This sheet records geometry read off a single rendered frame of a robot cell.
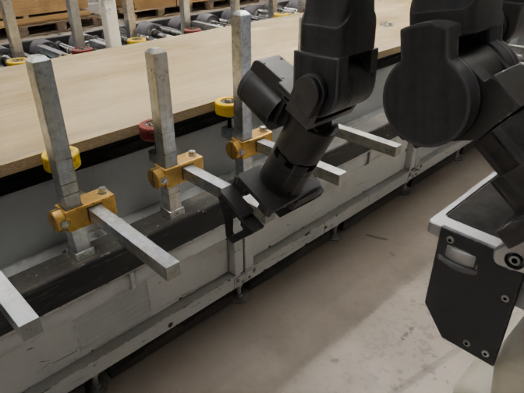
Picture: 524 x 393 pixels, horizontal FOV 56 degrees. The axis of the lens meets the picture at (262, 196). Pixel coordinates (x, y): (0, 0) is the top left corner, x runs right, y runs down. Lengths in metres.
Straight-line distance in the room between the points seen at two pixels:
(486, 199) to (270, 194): 0.29
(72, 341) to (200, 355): 0.47
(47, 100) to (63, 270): 0.37
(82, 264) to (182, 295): 0.72
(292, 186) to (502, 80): 0.28
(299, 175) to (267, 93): 0.10
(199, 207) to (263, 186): 0.70
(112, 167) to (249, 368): 0.86
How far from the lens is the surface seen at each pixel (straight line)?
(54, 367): 1.67
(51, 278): 1.14
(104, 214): 1.08
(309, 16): 0.51
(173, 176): 1.20
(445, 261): 0.63
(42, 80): 1.00
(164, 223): 1.25
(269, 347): 1.87
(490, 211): 0.69
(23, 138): 1.32
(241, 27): 1.25
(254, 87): 0.58
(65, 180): 1.07
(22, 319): 0.82
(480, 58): 0.44
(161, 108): 1.14
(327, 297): 2.08
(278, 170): 0.58
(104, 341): 1.71
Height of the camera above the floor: 1.37
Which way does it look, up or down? 30 degrees down
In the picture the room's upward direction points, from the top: straight up
